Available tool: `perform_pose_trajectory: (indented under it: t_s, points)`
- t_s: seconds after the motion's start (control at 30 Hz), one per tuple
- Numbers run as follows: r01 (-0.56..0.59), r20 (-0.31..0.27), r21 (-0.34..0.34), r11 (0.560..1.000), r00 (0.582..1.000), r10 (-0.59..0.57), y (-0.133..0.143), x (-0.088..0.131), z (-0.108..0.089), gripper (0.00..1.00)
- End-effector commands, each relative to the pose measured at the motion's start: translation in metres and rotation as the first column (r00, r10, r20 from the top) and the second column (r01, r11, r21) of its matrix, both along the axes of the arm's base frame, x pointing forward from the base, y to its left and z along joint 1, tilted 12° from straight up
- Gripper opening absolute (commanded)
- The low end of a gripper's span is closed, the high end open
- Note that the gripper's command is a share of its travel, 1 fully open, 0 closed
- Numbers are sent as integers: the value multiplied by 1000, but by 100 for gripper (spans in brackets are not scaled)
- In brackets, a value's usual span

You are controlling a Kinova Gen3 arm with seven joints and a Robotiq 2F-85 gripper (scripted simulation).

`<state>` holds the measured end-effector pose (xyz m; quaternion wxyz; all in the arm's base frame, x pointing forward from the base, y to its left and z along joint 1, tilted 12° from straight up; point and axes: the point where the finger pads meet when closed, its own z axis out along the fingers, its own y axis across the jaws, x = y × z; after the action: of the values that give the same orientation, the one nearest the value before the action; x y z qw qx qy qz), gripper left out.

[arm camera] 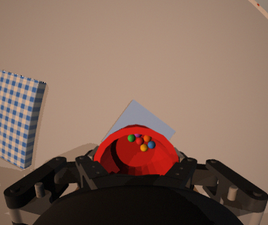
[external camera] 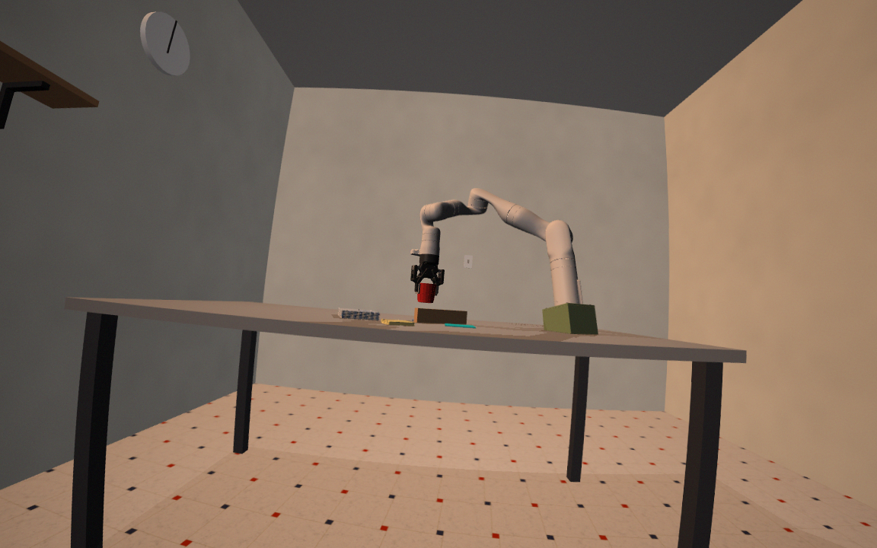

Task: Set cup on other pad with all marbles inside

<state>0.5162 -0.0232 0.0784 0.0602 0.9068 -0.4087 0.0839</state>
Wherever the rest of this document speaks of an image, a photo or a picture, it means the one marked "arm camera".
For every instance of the red cup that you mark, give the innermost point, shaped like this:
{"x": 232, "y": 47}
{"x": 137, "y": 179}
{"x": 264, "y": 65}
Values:
{"x": 125, "y": 157}

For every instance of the red marble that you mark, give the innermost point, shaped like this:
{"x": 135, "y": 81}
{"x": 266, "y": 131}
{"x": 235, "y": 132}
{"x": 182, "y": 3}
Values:
{"x": 140, "y": 141}

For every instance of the green marble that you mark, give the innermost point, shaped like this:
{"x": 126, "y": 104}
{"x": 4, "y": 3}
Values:
{"x": 131, "y": 138}

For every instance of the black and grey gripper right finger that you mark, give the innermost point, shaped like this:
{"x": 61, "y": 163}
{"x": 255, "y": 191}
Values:
{"x": 240, "y": 196}

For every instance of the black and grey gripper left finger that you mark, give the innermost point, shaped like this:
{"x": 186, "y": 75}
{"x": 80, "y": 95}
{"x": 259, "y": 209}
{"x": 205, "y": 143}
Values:
{"x": 32, "y": 195}

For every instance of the blue marble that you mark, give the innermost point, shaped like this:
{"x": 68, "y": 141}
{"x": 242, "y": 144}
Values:
{"x": 151, "y": 144}

